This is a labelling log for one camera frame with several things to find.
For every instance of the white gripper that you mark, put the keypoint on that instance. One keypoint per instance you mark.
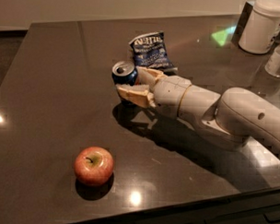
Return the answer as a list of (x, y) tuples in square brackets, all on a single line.
[(168, 93)]

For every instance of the blue pepsi can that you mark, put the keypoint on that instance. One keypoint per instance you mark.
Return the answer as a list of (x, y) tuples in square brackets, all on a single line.
[(124, 73)]

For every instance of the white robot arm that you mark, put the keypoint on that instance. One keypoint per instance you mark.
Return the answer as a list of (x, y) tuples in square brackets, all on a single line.
[(228, 120)]

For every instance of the blue chip bag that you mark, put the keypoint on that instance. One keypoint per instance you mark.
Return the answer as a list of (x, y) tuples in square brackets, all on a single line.
[(149, 50)]

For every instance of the red apple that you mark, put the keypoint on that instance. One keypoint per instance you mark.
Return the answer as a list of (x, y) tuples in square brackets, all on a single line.
[(94, 166)]

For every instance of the white plastic jar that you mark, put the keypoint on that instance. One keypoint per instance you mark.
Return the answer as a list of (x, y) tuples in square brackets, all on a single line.
[(262, 27)]

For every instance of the dark cabinet drawer front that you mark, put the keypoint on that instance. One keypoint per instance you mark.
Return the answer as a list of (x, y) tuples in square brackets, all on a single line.
[(262, 207)]

